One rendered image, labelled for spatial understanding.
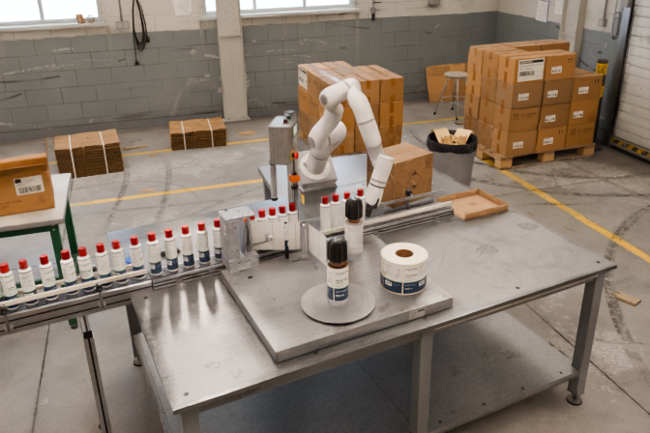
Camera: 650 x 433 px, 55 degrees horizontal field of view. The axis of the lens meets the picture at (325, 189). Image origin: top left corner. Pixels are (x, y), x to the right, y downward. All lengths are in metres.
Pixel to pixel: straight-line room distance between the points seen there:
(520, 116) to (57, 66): 5.37
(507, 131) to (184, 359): 4.72
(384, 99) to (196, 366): 4.57
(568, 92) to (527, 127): 0.55
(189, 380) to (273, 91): 6.47
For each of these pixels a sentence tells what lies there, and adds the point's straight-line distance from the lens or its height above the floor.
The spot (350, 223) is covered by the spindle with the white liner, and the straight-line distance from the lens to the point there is 2.83.
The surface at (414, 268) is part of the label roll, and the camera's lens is 2.61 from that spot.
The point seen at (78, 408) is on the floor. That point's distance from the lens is 3.70.
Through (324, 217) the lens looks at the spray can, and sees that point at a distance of 3.09.
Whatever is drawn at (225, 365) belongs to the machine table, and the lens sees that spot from 2.40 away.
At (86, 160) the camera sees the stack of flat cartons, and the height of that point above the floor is 0.16.
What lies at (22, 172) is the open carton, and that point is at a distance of 4.00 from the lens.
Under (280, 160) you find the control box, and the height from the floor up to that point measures 1.31.
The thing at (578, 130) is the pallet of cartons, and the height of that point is 0.32.
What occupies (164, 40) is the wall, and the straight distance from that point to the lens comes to 8.16.
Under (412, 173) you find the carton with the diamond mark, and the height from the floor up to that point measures 1.03.
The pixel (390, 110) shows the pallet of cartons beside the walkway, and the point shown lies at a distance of 6.56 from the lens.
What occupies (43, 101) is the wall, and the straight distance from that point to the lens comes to 8.34.
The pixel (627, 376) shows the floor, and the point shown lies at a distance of 3.95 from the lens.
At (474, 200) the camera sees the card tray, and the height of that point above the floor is 0.83.
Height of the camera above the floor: 2.30
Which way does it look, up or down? 23 degrees down
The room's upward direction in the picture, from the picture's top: 1 degrees counter-clockwise
